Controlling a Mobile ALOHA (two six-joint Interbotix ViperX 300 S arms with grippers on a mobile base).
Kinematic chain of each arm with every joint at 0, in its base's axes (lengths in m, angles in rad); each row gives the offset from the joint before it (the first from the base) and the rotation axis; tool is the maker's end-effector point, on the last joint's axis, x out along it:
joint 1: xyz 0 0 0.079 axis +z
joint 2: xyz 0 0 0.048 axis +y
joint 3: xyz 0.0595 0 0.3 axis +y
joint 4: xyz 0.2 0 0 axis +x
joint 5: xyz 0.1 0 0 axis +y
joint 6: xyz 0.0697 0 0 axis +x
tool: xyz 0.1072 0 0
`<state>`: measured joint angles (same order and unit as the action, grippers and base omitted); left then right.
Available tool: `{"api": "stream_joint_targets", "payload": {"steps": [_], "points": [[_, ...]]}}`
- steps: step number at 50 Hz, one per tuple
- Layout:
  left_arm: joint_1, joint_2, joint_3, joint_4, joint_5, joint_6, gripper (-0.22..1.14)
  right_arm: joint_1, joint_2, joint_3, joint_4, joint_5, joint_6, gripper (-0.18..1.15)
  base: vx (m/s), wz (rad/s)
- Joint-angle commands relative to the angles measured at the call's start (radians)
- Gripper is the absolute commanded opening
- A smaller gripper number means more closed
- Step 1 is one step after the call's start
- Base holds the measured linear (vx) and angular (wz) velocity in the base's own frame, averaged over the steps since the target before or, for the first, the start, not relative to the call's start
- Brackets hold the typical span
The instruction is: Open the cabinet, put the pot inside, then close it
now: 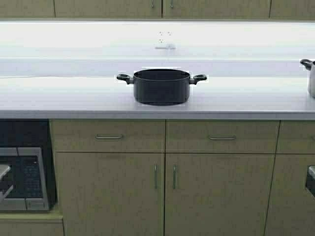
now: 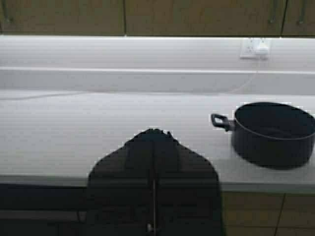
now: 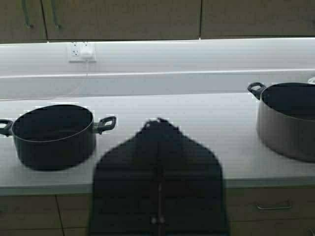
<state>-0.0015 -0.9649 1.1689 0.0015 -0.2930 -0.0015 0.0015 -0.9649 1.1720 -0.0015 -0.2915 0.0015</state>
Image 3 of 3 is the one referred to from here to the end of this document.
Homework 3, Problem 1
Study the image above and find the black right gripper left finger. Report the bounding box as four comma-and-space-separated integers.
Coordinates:
87, 120, 160, 236

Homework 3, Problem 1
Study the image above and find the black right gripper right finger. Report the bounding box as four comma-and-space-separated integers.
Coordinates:
158, 118, 230, 236

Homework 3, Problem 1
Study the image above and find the black cooking pot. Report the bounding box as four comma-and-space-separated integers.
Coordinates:
0, 104, 117, 171

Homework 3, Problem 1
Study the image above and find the grey cooking pot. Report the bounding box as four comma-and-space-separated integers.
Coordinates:
247, 82, 315, 163

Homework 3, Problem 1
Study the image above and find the right wooden drawer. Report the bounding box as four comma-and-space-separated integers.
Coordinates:
226, 186, 315, 236

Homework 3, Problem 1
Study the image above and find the right drawer metal handle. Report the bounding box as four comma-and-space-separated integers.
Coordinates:
255, 200, 292, 210

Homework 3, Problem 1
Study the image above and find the white wall outlet plate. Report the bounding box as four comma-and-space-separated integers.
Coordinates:
66, 42, 96, 63

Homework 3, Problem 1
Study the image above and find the right upper door handle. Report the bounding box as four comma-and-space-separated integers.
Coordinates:
51, 0, 61, 30

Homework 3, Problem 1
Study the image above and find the door handle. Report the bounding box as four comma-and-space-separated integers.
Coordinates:
51, 0, 61, 30
21, 0, 33, 29

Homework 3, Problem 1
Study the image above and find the left upper door handle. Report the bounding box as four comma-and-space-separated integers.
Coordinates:
21, 0, 33, 29

